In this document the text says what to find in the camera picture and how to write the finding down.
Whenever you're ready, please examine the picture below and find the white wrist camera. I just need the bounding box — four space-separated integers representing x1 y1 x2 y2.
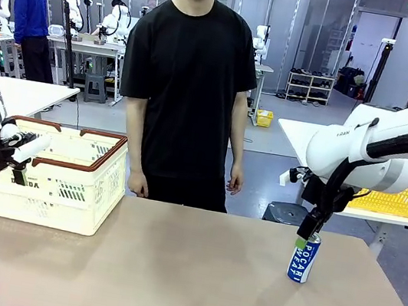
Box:
278 168 303 189
10 130 54 168

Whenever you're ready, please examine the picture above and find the blue Pocari Sweat can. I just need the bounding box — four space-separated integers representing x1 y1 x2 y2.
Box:
285 231 323 286

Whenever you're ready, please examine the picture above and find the person in black t-shirt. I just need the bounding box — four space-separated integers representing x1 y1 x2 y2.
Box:
102 0 271 216

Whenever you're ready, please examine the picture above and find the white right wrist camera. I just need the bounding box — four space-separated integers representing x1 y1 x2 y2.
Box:
278 168 303 189

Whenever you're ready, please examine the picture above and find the black camera stand pole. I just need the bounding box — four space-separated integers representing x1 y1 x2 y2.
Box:
45 0 91 90

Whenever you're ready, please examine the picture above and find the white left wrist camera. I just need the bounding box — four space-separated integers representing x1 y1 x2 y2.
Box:
10 130 54 168

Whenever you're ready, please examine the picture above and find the small yellow crate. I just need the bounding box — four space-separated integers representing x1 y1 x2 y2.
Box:
254 109 275 129

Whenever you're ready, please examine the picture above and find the grey background workbench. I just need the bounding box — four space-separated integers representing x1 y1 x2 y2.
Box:
38 30 129 105

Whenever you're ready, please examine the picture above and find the person in blue hoodie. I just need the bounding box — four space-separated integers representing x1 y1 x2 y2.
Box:
0 0 67 85

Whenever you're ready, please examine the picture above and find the black bag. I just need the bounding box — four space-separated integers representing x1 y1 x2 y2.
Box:
333 64 370 100

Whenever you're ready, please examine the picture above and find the person's right hand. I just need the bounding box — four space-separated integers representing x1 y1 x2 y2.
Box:
125 168 153 199

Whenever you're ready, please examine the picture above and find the cream plastic shopping basket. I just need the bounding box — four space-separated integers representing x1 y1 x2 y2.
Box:
0 112 135 242

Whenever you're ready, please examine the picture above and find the person's right forearm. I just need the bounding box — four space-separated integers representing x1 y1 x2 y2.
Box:
117 105 157 178

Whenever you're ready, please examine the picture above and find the brown basket handle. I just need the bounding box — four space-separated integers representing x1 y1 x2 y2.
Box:
5 113 64 135
30 120 130 182

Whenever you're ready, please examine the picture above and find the person's left forearm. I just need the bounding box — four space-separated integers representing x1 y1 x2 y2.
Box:
224 122 251 170

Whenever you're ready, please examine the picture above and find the black tripod pole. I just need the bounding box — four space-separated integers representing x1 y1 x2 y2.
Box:
354 35 396 109

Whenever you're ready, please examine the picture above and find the grey step stool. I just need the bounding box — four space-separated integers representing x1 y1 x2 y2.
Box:
81 71 111 107

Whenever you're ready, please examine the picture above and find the person's left hand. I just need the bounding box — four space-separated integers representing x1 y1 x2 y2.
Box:
225 163 246 198

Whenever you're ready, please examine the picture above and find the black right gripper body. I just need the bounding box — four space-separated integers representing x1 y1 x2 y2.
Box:
298 172 358 220

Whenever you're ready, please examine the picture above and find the wooden shoe rack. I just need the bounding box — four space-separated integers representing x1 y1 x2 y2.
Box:
284 70 336 107

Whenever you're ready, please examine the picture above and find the right arm black hose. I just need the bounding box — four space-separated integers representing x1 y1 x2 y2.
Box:
312 103 408 232

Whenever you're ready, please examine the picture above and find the white side table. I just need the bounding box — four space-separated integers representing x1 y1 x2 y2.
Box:
258 117 408 264
0 74 82 130

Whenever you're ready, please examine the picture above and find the yellow plastic basket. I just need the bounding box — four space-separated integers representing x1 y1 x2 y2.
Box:
346 149 408 219

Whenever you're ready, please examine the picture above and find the black round stool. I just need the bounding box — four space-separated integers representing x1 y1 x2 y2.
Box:
262 199 313 229

